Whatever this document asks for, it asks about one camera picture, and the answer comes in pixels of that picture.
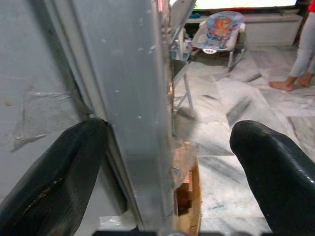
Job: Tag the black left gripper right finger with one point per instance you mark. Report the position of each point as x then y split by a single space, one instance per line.
278 179

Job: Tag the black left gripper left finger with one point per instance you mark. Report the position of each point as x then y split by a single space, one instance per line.
49 186

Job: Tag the grey fridge body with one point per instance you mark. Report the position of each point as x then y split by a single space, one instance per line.
130 73

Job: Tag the flat brown cardboard sheet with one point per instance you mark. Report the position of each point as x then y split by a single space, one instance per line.
196 196

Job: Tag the red brick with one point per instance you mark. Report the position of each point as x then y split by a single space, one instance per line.
183 194

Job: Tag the grey metal folding chair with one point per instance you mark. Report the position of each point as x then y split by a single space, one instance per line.
188 93

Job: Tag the barefoot person in light trousers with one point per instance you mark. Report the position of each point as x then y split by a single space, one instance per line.
304 49

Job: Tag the low white cabinet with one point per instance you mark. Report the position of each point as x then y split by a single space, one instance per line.
270 29

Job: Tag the blue baby bouncer seat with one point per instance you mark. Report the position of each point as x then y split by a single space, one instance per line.
219 29

